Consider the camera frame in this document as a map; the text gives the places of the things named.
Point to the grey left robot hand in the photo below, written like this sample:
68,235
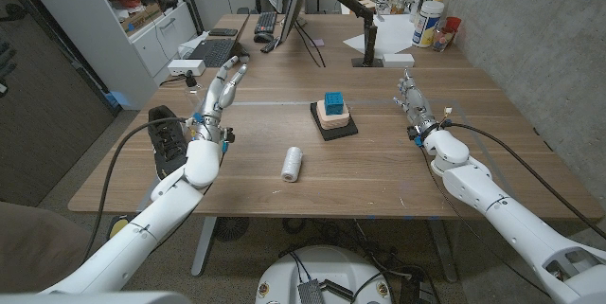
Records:
215,105

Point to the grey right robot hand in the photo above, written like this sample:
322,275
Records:
417,107

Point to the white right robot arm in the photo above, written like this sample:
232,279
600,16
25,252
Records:
511,221

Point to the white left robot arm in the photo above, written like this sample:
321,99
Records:
142,233

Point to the clear dispenser bottle black pump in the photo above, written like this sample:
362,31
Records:
190,80

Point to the white power box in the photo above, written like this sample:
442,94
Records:
186,67

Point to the white flat box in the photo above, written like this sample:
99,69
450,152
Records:
397,60

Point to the blue cube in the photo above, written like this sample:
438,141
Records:
333,103

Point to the pink jewelry box black base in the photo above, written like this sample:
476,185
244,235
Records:
333,123

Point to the cardboard box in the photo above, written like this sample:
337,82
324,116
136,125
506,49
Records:
141,19

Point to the black laptop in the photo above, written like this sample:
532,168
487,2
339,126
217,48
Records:
215,52

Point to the black sneaker shoe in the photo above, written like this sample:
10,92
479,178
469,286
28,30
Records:
165,143

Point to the clear glass jar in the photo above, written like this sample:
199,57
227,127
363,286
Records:
441,40

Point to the white paper sheet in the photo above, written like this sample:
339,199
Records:
393,34

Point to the black computer mouse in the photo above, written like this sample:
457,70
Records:
262,38

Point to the white wipes canister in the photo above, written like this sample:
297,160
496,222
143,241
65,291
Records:
427,24

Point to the white shelf cabinet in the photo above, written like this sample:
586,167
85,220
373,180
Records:
147,53

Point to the red cup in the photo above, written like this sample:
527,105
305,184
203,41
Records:
453,23

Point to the black keyboard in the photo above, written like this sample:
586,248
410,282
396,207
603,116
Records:
265,23

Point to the computer monitor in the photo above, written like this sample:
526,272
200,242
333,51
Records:
294,1

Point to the grey table leg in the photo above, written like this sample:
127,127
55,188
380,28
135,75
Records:
203,247
442,252

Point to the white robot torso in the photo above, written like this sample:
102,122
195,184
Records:
326,266

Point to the brown chair cushion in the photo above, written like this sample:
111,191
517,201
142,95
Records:
33,247

